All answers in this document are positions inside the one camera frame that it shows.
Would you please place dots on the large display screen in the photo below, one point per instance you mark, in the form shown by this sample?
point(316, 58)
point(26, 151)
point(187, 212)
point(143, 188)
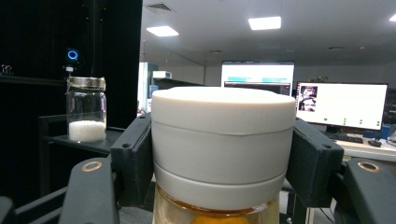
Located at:
point(257, 71)

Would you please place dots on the white box appliance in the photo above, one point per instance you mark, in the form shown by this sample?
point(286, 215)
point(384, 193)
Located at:
point(162, 74)

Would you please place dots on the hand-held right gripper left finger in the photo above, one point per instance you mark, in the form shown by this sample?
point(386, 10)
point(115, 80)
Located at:
point(132, 161)

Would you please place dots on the black metal shelf rack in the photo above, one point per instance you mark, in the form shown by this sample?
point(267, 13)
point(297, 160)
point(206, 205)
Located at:
point(90, 145)

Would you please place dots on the ceiling air vent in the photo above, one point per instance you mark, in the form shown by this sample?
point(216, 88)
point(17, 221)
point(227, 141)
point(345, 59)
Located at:
point(158, 7)

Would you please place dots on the black computer mouse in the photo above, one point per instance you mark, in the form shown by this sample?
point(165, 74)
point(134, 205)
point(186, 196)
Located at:
point(374, 143)

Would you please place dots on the white-capped bottle of orange powder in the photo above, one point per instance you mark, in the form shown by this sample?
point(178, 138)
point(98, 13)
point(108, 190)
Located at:
point(222, 146)

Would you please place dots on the black keyboard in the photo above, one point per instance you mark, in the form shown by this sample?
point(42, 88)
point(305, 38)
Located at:
point(345, 137)

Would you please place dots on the glass jar with white granules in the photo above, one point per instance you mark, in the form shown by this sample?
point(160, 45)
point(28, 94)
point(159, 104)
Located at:
point(87, 130)

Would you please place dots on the rectangular ceiling light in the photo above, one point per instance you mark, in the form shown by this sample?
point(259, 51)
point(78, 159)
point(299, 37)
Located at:
point(162, 31)
point(264, 23)

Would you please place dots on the beige office desk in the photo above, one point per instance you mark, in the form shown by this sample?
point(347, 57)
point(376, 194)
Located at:
point(367, 151)

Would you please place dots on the computer monitor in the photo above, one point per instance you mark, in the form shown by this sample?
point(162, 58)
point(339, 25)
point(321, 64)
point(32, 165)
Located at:
point(348, 105)

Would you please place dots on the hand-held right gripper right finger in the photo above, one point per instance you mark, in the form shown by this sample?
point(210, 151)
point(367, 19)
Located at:
point(314, 168)

